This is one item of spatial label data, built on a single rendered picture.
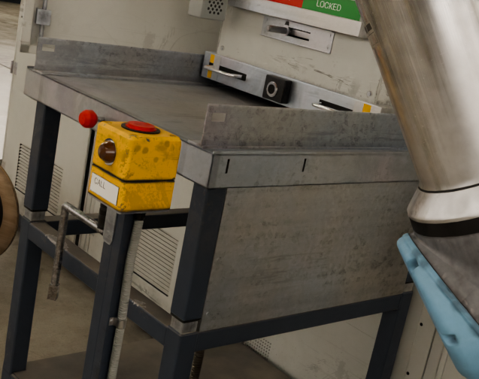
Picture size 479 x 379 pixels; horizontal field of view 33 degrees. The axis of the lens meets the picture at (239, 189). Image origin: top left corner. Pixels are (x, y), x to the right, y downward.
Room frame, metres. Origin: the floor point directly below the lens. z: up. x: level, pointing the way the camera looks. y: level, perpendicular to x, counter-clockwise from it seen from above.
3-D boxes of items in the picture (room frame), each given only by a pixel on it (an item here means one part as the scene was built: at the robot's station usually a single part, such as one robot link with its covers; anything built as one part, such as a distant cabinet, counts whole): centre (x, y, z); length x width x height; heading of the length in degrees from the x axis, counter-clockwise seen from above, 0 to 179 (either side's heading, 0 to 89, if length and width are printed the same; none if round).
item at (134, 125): (0.99, 0.14, 0.90); 0.04 x 0.04 x 0.02
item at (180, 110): (1.63, 0.02, 0.82); 0.68 x 0.62 x 0.06; 134
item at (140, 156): (0.99, 0.14, 0.85); 0.08 x 0.08 x 0.10; 44
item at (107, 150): (0.96, 0.17, 0.87); 0.03 x 0.01 x 0.03; 44
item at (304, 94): (1.70, -0.06, 0.90); 0.54 x 0.05 x 0.06; 43
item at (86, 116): (1.38, 0.28, 0.82); 0.04 x 0.03 x 0.03; 134
